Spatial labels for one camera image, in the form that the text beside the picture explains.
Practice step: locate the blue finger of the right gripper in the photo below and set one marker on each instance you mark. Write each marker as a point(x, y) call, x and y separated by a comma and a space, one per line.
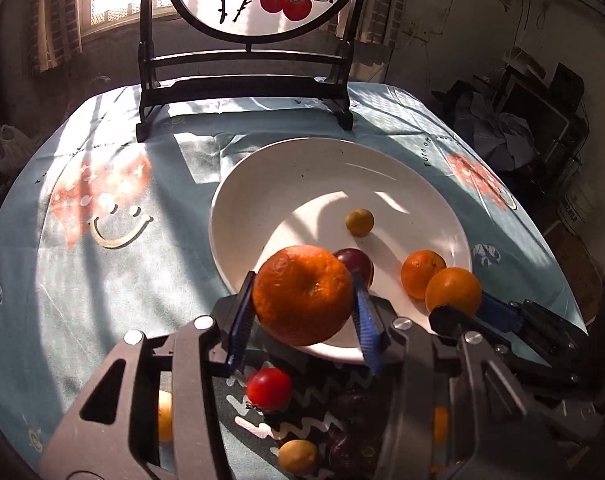
point(497, 314)

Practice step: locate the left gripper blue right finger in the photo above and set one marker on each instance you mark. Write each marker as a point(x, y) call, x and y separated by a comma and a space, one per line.
point(368, 325)

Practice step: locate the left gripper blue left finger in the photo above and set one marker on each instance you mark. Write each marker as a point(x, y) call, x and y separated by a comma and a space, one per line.
point(243, 320)

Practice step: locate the dark red plum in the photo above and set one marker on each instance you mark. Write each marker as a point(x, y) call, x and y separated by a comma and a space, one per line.
point(357, 261)

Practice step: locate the orange round fruit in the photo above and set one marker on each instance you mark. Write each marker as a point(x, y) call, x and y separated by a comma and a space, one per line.
point(441, 423)
point(456, 288)

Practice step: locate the large orange tangerine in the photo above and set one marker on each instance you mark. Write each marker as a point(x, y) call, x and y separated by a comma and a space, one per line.
point(303, 295)

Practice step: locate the small brown-yellow round fruit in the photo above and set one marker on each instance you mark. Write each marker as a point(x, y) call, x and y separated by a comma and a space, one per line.
point(360, 222)

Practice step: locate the red cherry tomato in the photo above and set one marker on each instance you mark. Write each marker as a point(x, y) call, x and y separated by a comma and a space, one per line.
point(269, 389)

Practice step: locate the small orange mandarin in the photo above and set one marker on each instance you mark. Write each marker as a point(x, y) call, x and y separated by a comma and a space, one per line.
point(418, 269)

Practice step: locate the spotted yellow fruit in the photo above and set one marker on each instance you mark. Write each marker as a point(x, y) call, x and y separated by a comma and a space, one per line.
point(165, 416)

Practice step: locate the white oval plate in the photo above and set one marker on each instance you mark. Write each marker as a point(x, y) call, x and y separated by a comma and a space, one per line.
point(300, 192)

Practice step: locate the small olive-yellow fruit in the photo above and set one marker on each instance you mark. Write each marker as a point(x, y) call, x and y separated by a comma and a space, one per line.
point(299, 457)

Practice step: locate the light blue printed tablecloth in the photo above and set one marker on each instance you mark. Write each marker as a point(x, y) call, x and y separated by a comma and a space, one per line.
point(101, 233)

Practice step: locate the black framed persimmon screen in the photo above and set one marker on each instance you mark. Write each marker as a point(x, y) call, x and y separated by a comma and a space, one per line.
point(251, 27)

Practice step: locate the white plastic bag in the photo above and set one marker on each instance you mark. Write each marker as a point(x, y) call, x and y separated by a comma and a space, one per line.
point(15, 150)

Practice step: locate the window curtain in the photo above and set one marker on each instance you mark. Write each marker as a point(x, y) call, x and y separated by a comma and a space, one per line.
point(54, 34)

